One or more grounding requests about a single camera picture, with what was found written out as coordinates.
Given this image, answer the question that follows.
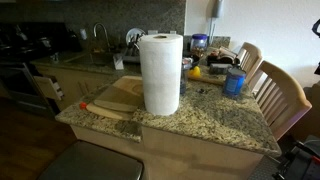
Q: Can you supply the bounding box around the yellow rubber duck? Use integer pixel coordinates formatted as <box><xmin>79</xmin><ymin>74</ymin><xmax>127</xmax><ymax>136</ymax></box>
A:
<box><xmin>188</xmin><ymin>65</ymin><xmax>202</xmax><ymax>80</ymax></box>

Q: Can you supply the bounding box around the white paper towel roll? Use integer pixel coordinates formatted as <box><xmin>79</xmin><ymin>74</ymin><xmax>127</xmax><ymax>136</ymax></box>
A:
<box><xmin>138</xmin><ymin>33</ymin><xmax>184</xmax><ymax>117</ymax></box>

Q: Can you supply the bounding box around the clear glass tumbler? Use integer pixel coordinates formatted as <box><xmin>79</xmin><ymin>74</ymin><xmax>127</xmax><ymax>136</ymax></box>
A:
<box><xmin>180</xmin><ymin>57</ymin><xmax>194</xmax><ymax>96</ymax></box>

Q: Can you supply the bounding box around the rectangular wooden cutting board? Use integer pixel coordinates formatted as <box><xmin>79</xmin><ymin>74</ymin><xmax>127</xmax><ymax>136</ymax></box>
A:
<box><xmin>92</xmin><ymin>75</ymin><xmax>145</xmax><ymax>113</ymax></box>

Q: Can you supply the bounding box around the dish drying rack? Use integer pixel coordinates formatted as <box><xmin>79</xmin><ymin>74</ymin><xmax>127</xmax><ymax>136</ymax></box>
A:
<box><xmin>120</xmin><ymin>43</ymin><xmax>142</xmax><ymax>65</ymax></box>

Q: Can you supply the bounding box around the thin wooden board strip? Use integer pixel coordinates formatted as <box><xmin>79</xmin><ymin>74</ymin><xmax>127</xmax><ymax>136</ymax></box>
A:
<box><xmin>187</xmin><ymin>75</ymin><xmax>225</xmax><ymax>86</ymax></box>

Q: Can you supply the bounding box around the white plate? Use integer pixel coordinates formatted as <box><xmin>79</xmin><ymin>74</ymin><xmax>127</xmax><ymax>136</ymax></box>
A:
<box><xmin>125</xmin><ymin>27</ymin><xmax>147</xmax><ymax>47</ymax></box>

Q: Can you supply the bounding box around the clear jar with blue lid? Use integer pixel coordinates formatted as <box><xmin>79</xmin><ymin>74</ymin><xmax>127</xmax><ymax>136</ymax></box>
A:
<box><xmin>190</xmin><ymin>33</ymin><xmax>209</xmax><ymax>54</ymax></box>

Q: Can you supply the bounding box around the blue tin can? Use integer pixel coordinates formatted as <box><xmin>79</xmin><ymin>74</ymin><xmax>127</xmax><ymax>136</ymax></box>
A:
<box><xmin>222</xmin><ymin>67</ymin><xmax>247</xmax><ymax>98</ymax></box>

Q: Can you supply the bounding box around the kitchen sink basin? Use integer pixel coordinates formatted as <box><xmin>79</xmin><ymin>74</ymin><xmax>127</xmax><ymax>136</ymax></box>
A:
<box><xmin>63</xmin><ymin>51</ymin><xmax>116</xmax><ymax>67</ymax></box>

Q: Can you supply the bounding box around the chrome kitchen faucet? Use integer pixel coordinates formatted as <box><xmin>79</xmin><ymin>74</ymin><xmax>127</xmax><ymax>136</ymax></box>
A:
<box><xmin>92</xmin><ymin>22</ymin><xmax>111</xmax><ymax>53</ymax></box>

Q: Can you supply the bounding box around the small white soap bottle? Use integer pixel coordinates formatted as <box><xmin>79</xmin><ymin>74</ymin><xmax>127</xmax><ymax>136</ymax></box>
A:
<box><xmin>79</xmin><ymin>28</ymin><xmax>88</xmax><ymax>42</ymax></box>

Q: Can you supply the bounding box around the light wooden slat chair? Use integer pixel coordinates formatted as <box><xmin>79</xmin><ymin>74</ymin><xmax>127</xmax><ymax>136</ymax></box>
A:
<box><xmin>235</xmin><ymin>41</ymin><xmax>264</xmax><ymax>92</ymax></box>
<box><xmin>254</xmin><ymin>60</ymin><xmax>313</xmax><ymax>142</ymax></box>

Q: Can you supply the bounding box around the stainless steel trash can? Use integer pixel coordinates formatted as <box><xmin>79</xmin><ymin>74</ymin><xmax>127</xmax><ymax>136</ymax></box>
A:
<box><xmin>36</xmin><ymin>139</ymin><xmax>144</xmax><ymax>180</ymax></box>

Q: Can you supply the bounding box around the open beige kitchen drawer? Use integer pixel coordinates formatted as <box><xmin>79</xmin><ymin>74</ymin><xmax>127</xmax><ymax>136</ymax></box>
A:
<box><xmin>33</xmin><ymin>75</ymin><xmax>65</xmax><ymax>102</ymax></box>

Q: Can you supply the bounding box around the black stove with oven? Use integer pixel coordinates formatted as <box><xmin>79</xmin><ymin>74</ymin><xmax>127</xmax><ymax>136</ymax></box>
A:
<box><xmin>0</xmin><ymin>21</ymin><xmax>71</xmax><ymax>118</ymax></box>

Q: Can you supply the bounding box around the black robot stand equipment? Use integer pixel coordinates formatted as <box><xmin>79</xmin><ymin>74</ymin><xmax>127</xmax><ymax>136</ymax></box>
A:
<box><xmin>271</xmin><ymin>134</ymin><xmax>320</xmax><ymax>180</ymax></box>

